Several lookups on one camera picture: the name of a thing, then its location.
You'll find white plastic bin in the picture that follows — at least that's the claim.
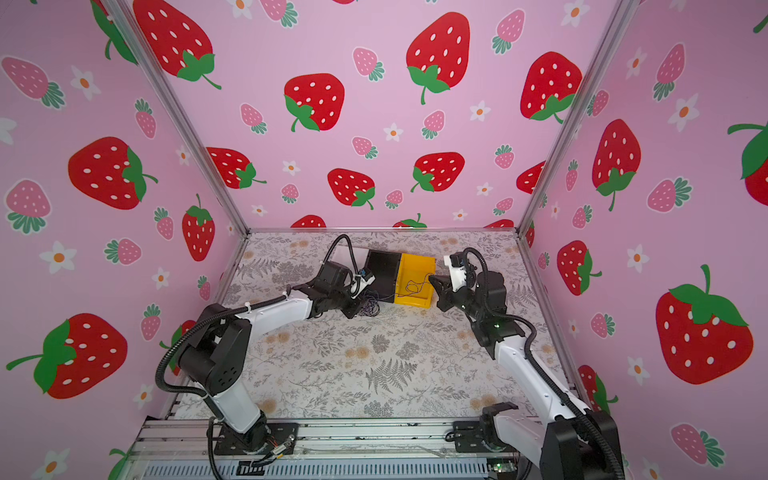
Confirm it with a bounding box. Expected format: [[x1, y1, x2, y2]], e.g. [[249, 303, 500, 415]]
[[338, 247, 369, 270]]

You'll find black cable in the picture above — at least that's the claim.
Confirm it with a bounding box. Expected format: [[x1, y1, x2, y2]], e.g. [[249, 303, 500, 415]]
[[400, 272, 436, 299]]

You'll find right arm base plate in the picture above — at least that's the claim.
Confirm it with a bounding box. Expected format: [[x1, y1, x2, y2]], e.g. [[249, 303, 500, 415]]
[[444, 417, 541, 455]]

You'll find black plastic bin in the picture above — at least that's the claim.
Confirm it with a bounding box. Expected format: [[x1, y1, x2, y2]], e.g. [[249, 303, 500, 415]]
[[364, 250, 402, 303]]

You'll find dark cable bundle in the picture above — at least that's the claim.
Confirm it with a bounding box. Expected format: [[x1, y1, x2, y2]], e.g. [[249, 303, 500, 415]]
[[358, 290, 385, 318]]

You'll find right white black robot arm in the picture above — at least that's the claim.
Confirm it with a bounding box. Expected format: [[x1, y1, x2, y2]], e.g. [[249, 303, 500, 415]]
[[429, 247, 625, 479]]

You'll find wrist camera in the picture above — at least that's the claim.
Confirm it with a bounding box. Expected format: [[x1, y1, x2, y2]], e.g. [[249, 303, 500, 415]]
[[444, 252, 474, 292], [353, 270, 375, 290]]

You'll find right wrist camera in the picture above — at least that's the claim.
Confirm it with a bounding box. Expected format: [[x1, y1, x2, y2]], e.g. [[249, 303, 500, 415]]
[[444, 252, 474, 292]]

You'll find yellow plastic bin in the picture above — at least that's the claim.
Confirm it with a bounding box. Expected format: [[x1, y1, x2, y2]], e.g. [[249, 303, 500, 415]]
[[394, 254, 436, 309]]

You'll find aluminium rail frame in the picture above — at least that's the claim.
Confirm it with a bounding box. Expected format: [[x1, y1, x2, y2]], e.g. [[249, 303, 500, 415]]
[[110, 418, 544, 479]]

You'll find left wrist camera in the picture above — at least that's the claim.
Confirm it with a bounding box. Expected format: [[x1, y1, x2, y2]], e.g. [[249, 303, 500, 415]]
[[353, 270, 375, 290]]

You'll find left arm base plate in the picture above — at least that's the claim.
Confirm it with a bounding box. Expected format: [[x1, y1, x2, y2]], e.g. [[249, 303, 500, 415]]
[[213, 422, 299, 456]]

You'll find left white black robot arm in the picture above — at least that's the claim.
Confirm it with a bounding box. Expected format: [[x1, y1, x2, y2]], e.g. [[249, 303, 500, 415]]
[[155, 234, 375, 453]]

